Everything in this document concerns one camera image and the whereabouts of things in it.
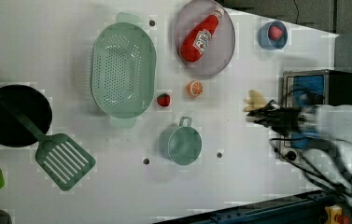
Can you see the red ketchup bottle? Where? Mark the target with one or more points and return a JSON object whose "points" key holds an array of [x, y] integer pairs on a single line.
{"points": [[197, 41]]}

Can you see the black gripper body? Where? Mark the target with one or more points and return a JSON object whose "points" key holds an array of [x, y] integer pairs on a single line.
{"points": [[282, 120]]}

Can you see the grey round plate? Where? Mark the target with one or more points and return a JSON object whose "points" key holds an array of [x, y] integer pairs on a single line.
{"points": [[221, 46]]}

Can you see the green perforated colander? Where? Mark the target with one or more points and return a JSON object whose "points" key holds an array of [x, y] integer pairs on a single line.
{"points": [[123, 70]]}

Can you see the black toaster oven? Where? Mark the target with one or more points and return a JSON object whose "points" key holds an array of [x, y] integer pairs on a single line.
{"points": [[306, 91]]}

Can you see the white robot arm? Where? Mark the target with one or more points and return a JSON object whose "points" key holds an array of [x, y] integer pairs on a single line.
{"points": [[328, 122]]}

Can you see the blue table frame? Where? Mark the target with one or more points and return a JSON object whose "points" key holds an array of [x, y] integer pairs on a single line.
{"points": [[304, 208]]}

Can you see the orange slice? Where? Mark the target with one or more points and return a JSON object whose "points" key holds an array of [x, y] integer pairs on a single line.
{"points": [[195, 88]]}

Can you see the red strawberry on table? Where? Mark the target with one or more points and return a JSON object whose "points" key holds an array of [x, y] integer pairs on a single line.
{"points": [[164, 100]]}

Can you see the yellow peeled banana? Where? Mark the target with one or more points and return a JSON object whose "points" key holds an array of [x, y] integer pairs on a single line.
{"points": [[254, 101]]}

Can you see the black frying pan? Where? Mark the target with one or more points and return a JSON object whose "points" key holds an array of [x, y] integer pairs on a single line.
{"points": [[33, 104]]}

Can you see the green measuring cup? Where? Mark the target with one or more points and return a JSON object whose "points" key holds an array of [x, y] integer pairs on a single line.
{"points": [[181, 143]]}

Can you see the green slotted spatula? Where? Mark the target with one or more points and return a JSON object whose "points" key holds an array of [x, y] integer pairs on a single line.
{"points": [[63, 159]]}

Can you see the red strawberry in bowl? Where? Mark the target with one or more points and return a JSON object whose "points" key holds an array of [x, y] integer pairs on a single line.
{"points": [[275, 33]]}

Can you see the blue bowl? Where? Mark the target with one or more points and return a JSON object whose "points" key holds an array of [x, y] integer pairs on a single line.
{"points": [[266, 42]]}

